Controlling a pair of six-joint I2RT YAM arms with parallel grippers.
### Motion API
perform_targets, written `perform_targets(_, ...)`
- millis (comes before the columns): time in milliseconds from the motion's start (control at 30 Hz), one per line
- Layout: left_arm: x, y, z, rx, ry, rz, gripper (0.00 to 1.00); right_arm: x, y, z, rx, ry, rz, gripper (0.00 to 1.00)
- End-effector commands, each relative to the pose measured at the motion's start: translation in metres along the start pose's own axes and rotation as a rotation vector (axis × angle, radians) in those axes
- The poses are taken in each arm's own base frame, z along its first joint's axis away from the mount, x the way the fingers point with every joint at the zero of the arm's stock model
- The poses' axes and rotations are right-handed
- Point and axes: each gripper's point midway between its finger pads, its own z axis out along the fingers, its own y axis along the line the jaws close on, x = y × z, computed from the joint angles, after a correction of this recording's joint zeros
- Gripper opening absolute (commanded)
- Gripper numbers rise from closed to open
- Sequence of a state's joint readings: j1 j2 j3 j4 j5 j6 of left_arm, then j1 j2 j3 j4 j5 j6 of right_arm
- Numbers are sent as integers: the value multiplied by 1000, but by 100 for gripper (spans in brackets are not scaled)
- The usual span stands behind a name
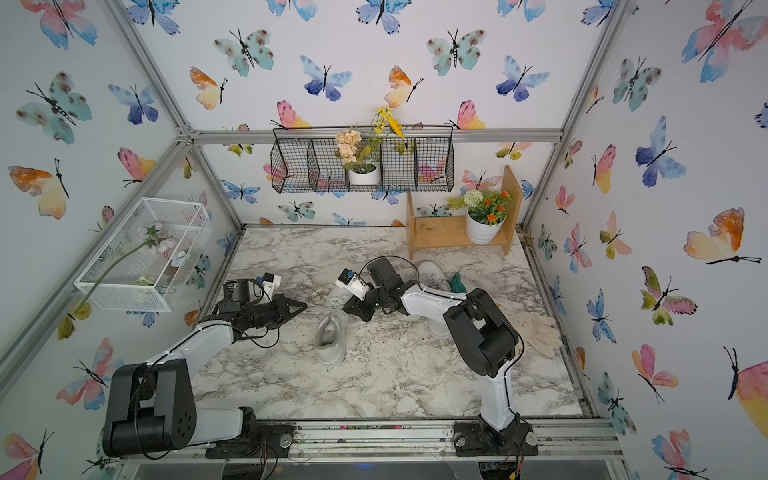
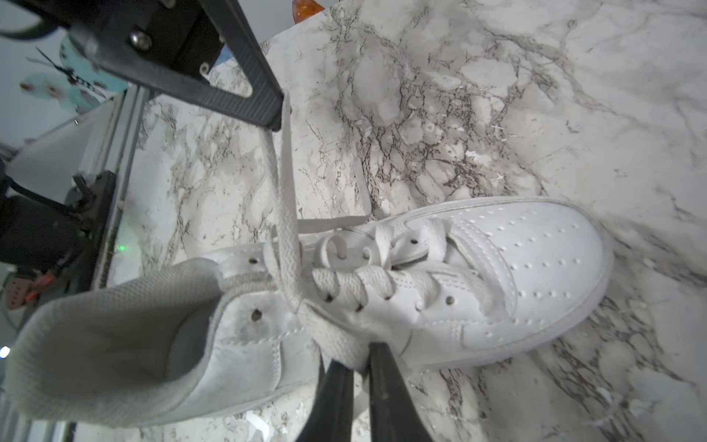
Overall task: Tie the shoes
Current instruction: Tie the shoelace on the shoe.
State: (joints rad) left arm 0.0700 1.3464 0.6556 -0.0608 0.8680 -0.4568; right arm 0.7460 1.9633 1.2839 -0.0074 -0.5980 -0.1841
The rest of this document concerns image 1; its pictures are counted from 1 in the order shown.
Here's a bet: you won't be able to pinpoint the white sneaker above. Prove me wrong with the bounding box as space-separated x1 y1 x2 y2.
313 286 352 367
417 261 452 292

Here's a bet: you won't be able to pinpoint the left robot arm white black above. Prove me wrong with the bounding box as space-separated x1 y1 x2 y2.
102 276 308 460

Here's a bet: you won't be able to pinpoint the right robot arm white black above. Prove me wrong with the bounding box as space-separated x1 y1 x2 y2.
336 256 522 433

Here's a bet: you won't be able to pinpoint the wooden shelf stand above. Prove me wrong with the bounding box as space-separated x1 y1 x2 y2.
405 166 523 260

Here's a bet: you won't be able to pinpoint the pink artificial flower stem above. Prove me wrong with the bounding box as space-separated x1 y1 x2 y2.
56 221 178 341

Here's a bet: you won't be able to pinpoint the white pot orange flowers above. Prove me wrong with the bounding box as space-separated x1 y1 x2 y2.
448 189 513 245

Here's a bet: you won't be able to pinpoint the white pot peach flowers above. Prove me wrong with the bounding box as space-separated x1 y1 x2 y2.
335 105 405 186

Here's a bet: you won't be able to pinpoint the beige work glove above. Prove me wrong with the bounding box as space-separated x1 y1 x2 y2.
508 312 563 358

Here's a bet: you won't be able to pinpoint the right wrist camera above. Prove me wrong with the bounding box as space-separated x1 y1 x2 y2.
335 268 371 300

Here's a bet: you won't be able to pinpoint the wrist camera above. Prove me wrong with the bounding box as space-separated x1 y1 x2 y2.
256 272 282 303
335 268 371 300

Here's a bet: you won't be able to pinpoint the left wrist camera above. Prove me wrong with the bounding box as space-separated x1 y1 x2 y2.
256 272 282 303

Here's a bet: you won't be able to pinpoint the white wire mesh basket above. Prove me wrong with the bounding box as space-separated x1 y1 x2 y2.
74 197 211 313

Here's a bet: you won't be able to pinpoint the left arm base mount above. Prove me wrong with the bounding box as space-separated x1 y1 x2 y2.
205 407 296 460

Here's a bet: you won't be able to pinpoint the black wire wall basket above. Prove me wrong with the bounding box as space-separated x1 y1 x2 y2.
265 124 455 194

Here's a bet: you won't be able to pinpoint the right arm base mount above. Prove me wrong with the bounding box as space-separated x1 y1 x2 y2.
453 416 539 457

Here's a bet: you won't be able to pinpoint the aluminium front rail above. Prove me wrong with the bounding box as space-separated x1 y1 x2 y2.
114 417 630 479

